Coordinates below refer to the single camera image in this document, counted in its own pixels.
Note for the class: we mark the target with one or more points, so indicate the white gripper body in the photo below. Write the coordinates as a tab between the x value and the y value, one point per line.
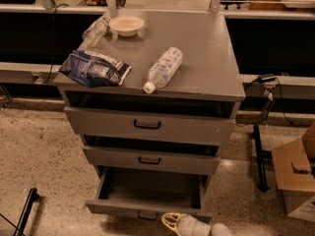
187	226

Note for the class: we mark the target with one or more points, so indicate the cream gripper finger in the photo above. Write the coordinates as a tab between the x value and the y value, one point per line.
173	220

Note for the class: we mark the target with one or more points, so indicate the grey bottom drawer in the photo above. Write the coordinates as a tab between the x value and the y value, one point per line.
148	194

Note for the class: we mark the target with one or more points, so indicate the grey drawer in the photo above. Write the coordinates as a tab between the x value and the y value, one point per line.
148	194
151	118
151	155

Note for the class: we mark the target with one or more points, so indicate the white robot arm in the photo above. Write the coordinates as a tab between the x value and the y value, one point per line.
219	229

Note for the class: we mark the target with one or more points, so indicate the grey middle drawer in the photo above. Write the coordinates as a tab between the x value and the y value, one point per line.
151	155

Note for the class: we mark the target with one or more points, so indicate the grey top drawer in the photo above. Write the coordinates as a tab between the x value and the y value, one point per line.
151	118

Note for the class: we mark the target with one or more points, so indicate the grey drawer cabinet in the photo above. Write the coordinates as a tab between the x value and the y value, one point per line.
208	70

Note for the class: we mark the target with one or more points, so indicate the black stand leg right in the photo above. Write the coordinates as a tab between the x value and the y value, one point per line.
263	185

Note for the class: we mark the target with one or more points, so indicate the black stand leg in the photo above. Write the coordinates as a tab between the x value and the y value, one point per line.
31	198
263	185

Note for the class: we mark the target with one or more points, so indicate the cardboard box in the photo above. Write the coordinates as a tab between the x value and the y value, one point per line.
294	164

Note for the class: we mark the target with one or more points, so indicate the black stand leg left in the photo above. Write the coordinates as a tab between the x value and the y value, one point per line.
31	198

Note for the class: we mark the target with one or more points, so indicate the clear plastic water bottle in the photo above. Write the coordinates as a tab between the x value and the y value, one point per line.
163	70

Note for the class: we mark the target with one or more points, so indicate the blue chip bag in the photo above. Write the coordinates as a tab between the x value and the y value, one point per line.
92	69

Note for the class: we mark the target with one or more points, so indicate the white bowl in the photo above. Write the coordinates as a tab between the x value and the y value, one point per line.
126	26

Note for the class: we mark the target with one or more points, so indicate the black power adapter with cable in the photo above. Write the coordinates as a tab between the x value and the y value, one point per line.
270	89

